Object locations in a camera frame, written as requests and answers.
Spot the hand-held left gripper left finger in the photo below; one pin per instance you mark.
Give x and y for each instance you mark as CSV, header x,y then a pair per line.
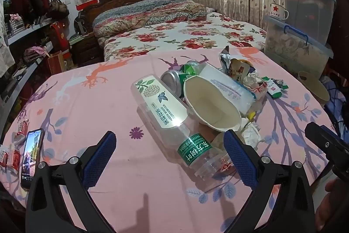
x,y
99,160

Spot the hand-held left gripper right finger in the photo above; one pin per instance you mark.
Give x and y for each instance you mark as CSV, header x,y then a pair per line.
x,y
241,160

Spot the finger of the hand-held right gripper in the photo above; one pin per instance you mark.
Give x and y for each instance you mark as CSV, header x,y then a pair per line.
x,y
324,144
330,132

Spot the tan paper trash bin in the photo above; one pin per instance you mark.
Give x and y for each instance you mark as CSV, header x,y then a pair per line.
x,y
313,88

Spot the crushed white paper cup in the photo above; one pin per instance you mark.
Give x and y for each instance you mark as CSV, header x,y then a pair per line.
x,y
210,104

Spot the clear plastic bottle green label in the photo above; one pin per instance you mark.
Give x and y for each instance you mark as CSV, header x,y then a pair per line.
x,y
163,107

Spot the person's right hand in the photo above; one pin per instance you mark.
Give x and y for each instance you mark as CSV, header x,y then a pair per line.
x,y
334,208

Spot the crumpled white tissue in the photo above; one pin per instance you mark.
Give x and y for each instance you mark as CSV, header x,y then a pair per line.
x,y
250,133
252,79

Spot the blue cloth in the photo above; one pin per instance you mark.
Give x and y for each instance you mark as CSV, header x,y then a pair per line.
x,y
338,102

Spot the black smartphone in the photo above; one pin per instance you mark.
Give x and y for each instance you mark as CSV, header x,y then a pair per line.
x,y
32,159

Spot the small green wrapper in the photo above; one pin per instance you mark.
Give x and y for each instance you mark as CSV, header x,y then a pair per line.
x,y
282,84

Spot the green and white packet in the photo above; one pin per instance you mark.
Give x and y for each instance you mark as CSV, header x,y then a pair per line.
x,y
272,89

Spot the red and white wrapper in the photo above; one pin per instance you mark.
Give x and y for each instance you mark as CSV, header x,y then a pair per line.
x,y
21,132
259,91

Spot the red snack packet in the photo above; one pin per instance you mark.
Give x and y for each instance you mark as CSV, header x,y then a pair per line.
x,y
13,162
3,157

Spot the red label snack wrapper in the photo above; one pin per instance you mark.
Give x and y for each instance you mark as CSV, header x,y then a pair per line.
x,y
240,70

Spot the silver foil wrapper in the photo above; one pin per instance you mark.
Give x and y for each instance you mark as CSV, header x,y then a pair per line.
x,y
226,59

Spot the green drink can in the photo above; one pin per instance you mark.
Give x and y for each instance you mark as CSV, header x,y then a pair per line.
x,y
174,81
190,66

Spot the red gift bag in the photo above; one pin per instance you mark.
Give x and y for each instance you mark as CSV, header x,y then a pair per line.
x,y
57,63

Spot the dark wooden nightstand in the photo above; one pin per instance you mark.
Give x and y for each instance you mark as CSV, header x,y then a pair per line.
x,y
84,50

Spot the large clear storage box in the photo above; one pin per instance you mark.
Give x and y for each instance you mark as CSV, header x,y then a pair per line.
x,y
308,9

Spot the pink cloth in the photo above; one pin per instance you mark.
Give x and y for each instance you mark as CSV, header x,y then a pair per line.
x,y
35,51

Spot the white enamel mug red star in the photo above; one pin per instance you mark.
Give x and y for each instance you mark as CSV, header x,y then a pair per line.
x,y
278,12

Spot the rose print bedsheet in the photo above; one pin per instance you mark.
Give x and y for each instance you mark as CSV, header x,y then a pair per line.
x,y
190,39

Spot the grey metal shelf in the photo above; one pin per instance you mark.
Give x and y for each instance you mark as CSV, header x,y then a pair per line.
x,y
24,31

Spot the floral quilt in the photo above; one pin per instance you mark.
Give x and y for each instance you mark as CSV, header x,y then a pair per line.
x,y
150,14

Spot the brown handbag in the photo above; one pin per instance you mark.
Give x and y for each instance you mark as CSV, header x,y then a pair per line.
x,y
58,7

